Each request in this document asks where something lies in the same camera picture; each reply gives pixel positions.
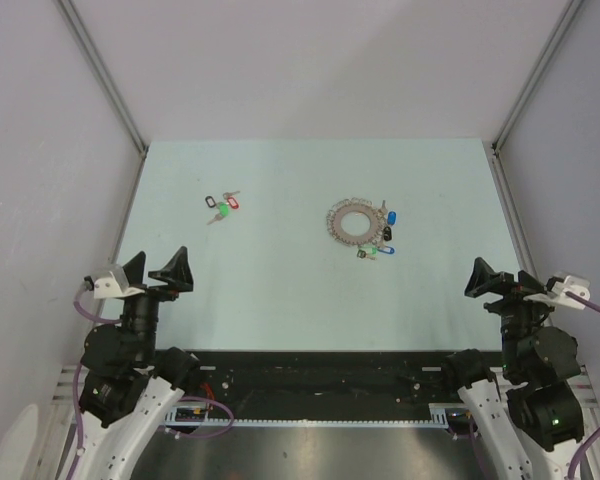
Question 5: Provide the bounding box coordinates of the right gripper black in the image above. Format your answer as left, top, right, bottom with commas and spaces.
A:
463, 256, 563, 375

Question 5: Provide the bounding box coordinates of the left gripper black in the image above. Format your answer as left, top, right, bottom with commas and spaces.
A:
122, 244, 192, 362

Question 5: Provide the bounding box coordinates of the dark blue tagged key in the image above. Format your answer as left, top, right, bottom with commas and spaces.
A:
380, 200, 397, 226

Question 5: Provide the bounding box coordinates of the key with green tag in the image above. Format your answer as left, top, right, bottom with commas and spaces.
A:
356, 245, 378, 260

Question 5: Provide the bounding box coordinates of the metal disc with keyrings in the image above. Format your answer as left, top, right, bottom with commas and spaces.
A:
326, 197, 388, 247

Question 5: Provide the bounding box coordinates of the key with blue tag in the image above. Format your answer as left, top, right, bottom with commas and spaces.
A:
377, 243, 395, 255

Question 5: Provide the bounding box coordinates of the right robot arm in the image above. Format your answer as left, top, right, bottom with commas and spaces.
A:
441, 257, 590, 479

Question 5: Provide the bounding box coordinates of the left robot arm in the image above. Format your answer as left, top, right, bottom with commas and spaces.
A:
59, 247, 203, 479

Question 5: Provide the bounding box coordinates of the key with light-green tag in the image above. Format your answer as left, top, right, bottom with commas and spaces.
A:
207, 202, 230, 225

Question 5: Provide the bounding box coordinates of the key with red tag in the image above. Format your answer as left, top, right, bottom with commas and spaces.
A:
223, 191, 240, 210

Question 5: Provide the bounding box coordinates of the front aluminium crossbar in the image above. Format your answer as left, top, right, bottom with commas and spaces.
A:
52, 365, 598, 408

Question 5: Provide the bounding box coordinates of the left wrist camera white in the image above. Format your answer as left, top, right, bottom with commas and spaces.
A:
84, 266, 145, 300

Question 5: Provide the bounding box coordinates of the right aluminium side rail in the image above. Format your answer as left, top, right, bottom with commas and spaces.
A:
483, 142, 561, 354

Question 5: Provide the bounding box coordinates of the white slotted cable duct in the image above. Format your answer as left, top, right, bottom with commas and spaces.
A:
157, 407, 470, 432

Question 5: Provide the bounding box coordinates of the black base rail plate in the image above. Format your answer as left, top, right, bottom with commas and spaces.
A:
186, 351, 459, 421

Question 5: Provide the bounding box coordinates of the left aluminium frame post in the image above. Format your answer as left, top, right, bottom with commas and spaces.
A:
54, 0, 148, 159

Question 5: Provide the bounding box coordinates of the aluminium frame post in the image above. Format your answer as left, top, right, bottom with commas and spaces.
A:
54, 0, 148, 159
491, 0, 588, 155

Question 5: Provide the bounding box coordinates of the right aluminium frame post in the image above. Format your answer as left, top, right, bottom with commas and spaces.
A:
491, 0, 588, 155

